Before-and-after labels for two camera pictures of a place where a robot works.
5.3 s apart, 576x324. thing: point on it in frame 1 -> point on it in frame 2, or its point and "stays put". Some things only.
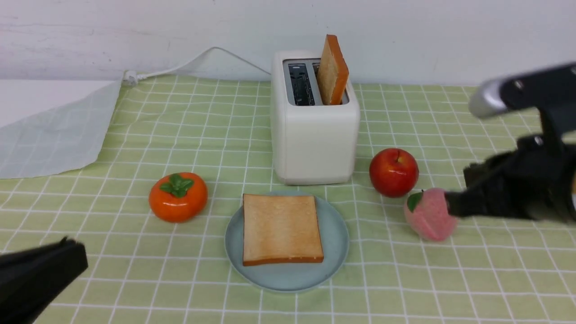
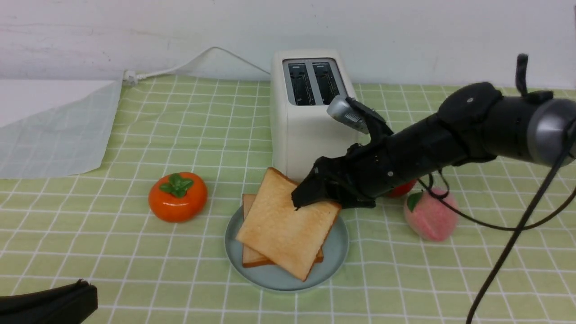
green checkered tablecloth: x=142 y=269 stays put
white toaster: x=314 y=144 stays put
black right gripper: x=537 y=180 -> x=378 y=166
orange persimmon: x=178 y=197 stays put
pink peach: x=427 y=213 stays put
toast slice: x=333 y=72 -> x=249 y=258
